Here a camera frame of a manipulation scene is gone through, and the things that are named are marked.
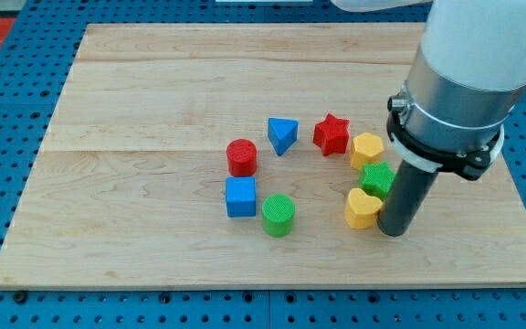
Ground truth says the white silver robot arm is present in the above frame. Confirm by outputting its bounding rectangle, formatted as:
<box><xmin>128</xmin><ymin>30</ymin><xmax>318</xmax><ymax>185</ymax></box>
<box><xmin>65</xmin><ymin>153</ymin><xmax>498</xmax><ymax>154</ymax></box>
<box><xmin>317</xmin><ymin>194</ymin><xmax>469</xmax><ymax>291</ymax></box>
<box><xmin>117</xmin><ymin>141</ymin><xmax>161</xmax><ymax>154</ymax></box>
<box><xmin>405</xmin><ymin>0</ymin><xmax>526</xmax><ymax>153</ymax></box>

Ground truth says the blue cube block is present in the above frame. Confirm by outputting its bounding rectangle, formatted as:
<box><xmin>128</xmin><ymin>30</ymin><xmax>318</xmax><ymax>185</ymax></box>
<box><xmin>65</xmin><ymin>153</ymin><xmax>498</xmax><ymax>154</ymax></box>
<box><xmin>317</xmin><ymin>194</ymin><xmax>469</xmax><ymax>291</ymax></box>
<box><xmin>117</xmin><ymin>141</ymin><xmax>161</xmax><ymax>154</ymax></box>
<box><xmin>226</xmin><ymin>176</ymin><xmax>257</xmax><ymax>218</ymax></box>

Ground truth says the red cylinder block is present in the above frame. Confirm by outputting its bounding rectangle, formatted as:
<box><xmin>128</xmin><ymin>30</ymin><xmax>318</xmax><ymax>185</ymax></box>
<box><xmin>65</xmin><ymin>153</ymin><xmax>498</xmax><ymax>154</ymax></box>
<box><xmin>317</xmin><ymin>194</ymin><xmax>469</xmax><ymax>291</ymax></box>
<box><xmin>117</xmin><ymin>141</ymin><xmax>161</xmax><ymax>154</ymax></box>
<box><xmin>226</xmin><ymin>139</ymin><xmax>258</xmax><ymax>177</ymax></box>

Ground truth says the blue triangle block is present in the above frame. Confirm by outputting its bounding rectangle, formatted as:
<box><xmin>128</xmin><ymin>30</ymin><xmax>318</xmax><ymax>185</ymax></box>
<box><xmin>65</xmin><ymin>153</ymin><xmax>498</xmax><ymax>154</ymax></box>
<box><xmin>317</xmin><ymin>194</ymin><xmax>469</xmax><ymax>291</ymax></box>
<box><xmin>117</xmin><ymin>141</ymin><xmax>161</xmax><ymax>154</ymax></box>
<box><xmin>268</xmin><ymin>118</ymin><xmax>299</xmax><ymax>156</ymax></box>

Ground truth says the green cylinder block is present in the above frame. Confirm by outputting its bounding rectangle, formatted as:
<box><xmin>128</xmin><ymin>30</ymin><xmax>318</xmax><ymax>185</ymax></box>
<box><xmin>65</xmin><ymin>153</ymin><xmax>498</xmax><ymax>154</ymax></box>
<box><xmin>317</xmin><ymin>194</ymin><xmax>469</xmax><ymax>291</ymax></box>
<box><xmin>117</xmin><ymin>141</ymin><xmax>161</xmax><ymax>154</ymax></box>
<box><xmin>261</xmin><ymin>194</ymin><xmax>296</xmax><ymax>238</ymax></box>

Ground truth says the red star block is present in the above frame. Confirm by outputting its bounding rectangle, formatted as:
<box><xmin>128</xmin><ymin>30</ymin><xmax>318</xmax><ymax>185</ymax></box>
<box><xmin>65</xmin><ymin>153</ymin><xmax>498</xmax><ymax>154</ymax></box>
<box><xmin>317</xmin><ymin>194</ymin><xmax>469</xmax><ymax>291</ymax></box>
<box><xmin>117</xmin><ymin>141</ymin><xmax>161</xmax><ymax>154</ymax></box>
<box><xmin>312</xmin><ymin>113</ymin><xmax>350</xmax><ymax>156</ymax></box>

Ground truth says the light wooden board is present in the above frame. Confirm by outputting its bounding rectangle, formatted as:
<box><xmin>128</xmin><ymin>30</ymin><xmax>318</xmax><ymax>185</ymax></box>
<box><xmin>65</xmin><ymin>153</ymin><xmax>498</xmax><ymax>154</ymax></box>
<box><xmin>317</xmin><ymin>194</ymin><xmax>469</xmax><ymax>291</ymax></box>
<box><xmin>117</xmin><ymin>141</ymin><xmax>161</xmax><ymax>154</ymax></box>
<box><xmin>0</xmin><ymin>23</ymin><xmax>526</xmax><ymax>291</ymax></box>

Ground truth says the yellow hexagon block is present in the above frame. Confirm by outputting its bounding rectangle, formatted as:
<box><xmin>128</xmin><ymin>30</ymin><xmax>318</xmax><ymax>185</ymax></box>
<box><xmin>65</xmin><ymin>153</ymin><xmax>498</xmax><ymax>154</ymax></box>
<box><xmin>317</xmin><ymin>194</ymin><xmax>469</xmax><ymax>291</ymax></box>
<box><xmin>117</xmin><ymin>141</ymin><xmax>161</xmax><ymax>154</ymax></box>
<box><xmin>349</xmin><ymin>133</ymin><xmax>384</xmax><ymax>170</ymax></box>

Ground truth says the yellow heart block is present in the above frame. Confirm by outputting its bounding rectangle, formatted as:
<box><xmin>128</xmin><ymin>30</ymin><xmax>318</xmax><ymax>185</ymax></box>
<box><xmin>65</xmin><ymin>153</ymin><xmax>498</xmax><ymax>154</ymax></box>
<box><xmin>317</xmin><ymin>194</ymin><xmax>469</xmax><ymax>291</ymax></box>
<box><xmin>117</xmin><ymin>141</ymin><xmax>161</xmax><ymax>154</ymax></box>
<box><xmin>344</xmin><ymin>188</ymin><xmax>383</xmax><ymax>229</ymax></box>

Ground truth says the green star block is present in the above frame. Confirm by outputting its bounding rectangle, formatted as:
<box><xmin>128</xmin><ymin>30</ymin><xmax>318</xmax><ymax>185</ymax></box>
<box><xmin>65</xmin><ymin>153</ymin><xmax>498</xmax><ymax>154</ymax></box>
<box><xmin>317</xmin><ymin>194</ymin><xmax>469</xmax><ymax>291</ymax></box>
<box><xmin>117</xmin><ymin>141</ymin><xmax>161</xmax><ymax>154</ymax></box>
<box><xmin>358</xmin><ymin>162</ymin><xmax>395</xmax><ymax>201</ymax></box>

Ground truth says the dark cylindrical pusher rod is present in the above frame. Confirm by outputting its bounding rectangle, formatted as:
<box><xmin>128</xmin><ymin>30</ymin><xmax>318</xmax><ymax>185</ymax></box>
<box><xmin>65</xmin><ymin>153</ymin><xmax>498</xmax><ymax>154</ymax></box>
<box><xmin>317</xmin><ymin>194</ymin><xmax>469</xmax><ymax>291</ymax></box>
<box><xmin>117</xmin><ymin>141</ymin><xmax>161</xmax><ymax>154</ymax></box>
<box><xmin>377</xmin><ymin>161</ymin><xmax>438</xmax><ymax>237</ymax></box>

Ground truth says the black white tool mount ring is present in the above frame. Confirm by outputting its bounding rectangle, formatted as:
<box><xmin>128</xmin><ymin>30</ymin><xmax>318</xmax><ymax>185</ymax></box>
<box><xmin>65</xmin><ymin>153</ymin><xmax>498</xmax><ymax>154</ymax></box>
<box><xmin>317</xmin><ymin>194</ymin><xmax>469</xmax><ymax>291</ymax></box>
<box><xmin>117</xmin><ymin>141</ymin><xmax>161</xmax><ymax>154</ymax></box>
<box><xmin>385</xmin><ymin>92</ymin><xmax>506</xmax><ymax>182</ymax></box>

